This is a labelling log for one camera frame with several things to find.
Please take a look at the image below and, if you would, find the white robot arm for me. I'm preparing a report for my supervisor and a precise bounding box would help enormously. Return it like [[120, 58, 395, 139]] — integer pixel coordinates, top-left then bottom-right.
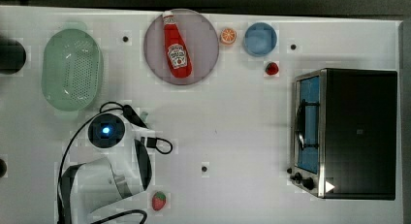
[[57, 111, 154, 224]]

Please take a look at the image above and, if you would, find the green mug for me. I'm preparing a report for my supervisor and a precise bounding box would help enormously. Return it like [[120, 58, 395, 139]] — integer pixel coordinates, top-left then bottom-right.
[[140, 112, 148, 121]]

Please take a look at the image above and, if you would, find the red plush ketchup bottle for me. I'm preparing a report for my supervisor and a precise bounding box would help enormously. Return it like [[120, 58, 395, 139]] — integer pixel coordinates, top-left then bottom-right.
[[162, 11, 192, 79]]

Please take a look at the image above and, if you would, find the orange slice toy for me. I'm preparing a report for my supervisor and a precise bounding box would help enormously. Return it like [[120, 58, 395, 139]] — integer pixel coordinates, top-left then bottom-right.
[[220, 27, 237, 45]]

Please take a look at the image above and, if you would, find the small red strawberry toy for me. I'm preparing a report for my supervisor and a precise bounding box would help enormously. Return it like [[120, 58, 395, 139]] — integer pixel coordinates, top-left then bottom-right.
[[265, 62, 279, 76]]

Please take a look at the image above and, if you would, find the blue cup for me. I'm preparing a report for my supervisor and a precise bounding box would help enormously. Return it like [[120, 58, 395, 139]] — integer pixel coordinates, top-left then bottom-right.
[[243, 22, 278, 57]]

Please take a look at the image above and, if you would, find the red plush strawberry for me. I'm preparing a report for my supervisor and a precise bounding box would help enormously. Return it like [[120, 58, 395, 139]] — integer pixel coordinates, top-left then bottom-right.
[[151, 191, 167, 211]]

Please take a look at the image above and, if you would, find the silver black toaster oven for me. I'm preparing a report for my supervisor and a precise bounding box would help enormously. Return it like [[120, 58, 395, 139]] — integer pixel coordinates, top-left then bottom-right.
[[287, 68, 398, 201]]

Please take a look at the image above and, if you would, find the green perforated colander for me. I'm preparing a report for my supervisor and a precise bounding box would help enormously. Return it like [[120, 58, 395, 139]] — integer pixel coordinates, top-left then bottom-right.
[[42, 22, 104, 112]]

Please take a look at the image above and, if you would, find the black round pot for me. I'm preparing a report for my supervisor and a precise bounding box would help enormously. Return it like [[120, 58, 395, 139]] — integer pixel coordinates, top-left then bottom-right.
[[0, 159, 7, 177]]

